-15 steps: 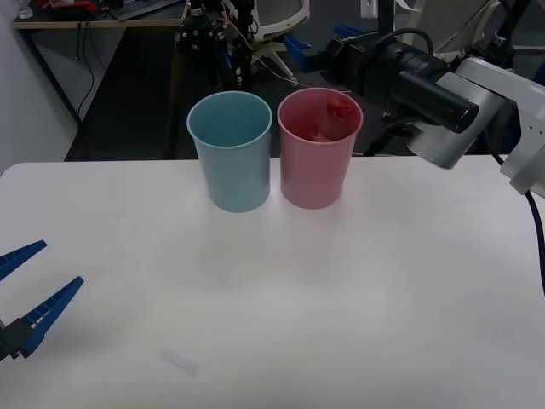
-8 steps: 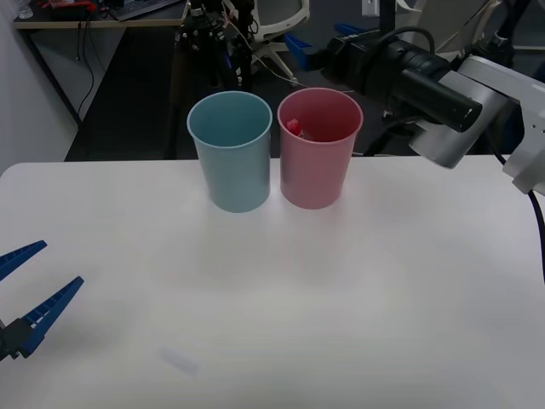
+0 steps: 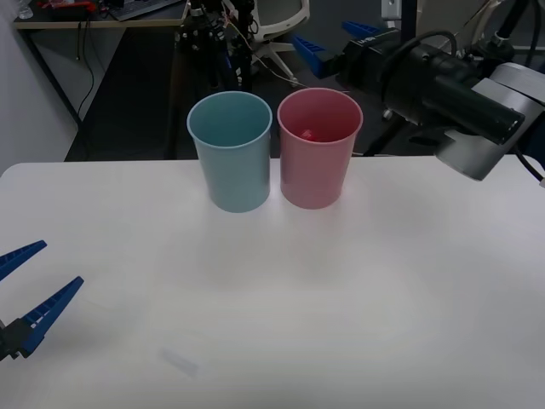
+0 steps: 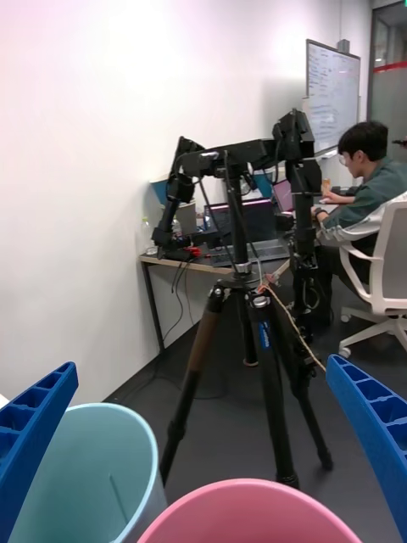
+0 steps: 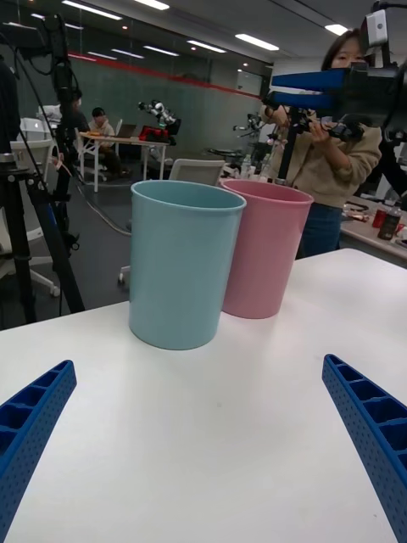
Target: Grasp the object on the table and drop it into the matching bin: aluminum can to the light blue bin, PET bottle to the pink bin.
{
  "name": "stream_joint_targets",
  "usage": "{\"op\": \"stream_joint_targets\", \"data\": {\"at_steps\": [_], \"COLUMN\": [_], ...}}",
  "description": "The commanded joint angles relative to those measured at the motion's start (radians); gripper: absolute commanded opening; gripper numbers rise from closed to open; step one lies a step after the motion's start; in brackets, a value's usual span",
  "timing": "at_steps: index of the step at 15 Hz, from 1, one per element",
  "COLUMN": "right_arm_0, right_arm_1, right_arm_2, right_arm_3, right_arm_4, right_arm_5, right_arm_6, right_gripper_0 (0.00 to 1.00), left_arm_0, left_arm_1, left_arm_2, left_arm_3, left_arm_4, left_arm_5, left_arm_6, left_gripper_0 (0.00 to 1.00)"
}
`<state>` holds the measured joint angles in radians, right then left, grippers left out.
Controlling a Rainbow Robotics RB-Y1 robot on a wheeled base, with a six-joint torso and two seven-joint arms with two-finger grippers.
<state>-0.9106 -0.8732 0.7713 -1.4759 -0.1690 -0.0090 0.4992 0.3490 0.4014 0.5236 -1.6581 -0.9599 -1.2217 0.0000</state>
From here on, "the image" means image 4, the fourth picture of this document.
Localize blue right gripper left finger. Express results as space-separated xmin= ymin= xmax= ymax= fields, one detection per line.
xmin=0 ymin=361 xmax=80 ymax=543

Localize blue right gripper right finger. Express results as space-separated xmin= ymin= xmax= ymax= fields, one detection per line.
xmin=325 ymin=354 xmax=407 ymax=543

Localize pale blue plastic bin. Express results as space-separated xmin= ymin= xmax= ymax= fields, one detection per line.
xmin=8 ymin=401 xmax=169 ymax=543

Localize black tripod with blue label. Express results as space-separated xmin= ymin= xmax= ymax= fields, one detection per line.
xmin=159 ymin=150 xmax=336 ymax=490

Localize pink plastic bin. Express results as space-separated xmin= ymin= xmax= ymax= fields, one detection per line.
xmin=136 ymin=478 xmax=366 ymax=543

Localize white office chair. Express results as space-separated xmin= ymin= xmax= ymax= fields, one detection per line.
xmin=337 ymin=190 xmax=407 ymax=358

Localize black keyboard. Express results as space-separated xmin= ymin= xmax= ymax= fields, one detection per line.
xmin=209 ymin=239 xmax=294 ymax=268

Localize clear plastic bottle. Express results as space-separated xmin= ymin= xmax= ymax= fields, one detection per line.
xmin=141 ymin=216 xmax=159 ymax=256

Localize dark desk with wooden edge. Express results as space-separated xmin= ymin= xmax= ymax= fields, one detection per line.
xmin=139 ymin=237 xmax=300 ymax=354

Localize person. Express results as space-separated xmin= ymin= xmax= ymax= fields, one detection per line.
xmin=312 ymin=120 xmax=407 ymax=298

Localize dark laptop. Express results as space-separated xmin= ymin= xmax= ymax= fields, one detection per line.
xmin=202 ymin=198 xmax=279 ymax=248

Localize whiteboard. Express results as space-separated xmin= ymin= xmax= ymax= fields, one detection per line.
xmin=304 ymin=38 xmax=363 ymax=159

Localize beige cord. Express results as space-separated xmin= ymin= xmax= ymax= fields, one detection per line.
xmin=257 ymin=273 xmax=328 ymax=375

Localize black hanging cable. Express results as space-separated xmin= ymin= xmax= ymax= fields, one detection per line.
xmin=163 ymin=256 xmax=196 ymax=344

